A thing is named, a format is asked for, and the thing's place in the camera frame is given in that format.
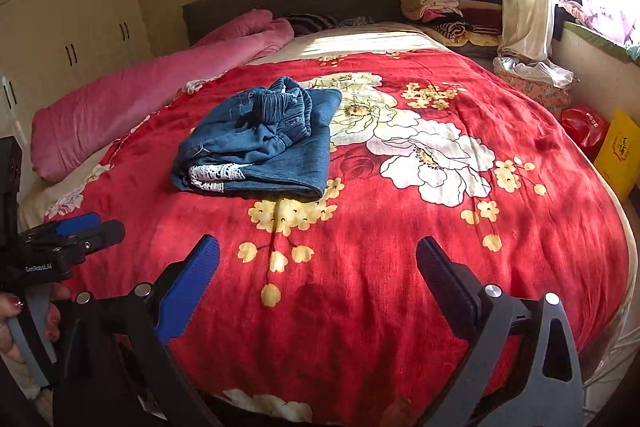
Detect red floral blanket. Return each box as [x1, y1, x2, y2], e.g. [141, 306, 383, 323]
[45, 50, 629, 425]

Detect pile of pastel clothes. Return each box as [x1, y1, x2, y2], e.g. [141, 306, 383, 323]
[557, 0, 640, 49]

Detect stack of folded clothes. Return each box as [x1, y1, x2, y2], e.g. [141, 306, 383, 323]
[399, 0, 507, 49]

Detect blue denim pants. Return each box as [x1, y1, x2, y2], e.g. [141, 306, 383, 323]
[171, 76, 344, 202]

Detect striped pillow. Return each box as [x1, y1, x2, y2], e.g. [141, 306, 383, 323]
[284, 13, 347, 36]

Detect pink fleece blanket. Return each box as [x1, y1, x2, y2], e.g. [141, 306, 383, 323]
[31, 8, 296, 184]

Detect white crumpled cloth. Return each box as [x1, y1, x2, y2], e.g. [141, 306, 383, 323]
[492, 54, 576, 89]

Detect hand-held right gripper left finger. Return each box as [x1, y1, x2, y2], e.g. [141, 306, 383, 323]
[52, 234, 222, 427]

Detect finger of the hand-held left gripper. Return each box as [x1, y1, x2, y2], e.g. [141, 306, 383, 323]
[22, 212, 102, 244]
[47, 220, 126, 260]

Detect yellow paper bag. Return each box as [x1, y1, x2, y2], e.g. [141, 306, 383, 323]
[594, 108, 640, 204]

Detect floral fabric basket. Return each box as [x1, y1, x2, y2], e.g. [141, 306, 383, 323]
[495, 70, 572, 119]

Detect cream wardrobe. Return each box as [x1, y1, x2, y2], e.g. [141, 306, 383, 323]
[0, 0, 157, 150]

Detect person's left hand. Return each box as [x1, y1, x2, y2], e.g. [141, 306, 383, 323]
[0, 283, 72, 365]

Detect red bag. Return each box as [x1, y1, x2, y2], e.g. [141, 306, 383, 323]
[560, 103, 609, 161]

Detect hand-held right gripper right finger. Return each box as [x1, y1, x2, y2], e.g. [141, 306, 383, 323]
[416, 236, 585, 427]

